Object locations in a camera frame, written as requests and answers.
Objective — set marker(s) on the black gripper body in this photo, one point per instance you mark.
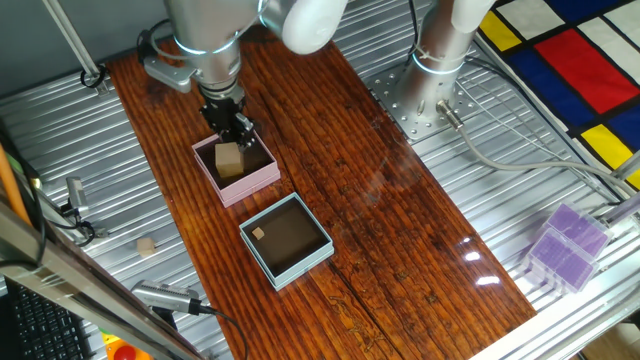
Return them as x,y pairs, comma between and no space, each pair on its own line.
222,114

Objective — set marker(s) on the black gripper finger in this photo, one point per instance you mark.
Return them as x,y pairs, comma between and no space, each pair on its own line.
230,136
246,131

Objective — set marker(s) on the large wooden block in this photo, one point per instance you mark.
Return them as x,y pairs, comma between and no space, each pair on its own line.
230,162

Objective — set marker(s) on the small wooden cube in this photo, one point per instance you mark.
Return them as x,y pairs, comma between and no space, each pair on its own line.
258,233
146,247

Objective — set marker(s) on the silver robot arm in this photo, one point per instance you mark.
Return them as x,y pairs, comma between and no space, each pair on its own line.
210,30

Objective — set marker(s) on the pink cardboard box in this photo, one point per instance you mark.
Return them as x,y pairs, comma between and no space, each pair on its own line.
247,186

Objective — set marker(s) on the light blue cardboard box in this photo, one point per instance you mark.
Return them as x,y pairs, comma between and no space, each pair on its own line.
295,245

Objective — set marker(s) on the clear box with purple contents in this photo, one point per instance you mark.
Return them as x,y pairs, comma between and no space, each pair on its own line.
580,231
562,262

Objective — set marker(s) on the aluminium pole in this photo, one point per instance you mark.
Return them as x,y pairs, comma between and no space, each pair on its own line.
75,42

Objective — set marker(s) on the brown wooden board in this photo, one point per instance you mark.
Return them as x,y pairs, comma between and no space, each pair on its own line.
400,225

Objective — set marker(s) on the orange pole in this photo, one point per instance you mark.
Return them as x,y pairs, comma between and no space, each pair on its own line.
11,187

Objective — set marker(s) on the red emergency stop button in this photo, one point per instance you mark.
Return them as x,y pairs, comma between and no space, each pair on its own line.
125,353

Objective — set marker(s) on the black keyboard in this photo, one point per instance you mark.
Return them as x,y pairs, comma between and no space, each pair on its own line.
45,330

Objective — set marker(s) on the colourful block pattern cloth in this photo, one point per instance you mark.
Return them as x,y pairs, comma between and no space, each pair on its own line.
585,70

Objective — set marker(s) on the aluminium table edge profile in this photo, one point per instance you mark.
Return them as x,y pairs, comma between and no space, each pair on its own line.
575,310

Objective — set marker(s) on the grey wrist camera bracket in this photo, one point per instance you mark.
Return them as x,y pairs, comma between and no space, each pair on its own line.
167,75

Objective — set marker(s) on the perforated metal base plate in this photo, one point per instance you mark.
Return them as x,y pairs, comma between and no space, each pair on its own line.
400,117

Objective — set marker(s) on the small grey camera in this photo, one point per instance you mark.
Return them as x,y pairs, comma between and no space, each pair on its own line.
77,196

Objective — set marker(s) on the silver camera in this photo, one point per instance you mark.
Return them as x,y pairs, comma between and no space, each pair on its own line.
162,296

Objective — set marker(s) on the aluminium frame beam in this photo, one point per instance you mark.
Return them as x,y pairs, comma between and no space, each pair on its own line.
85,295

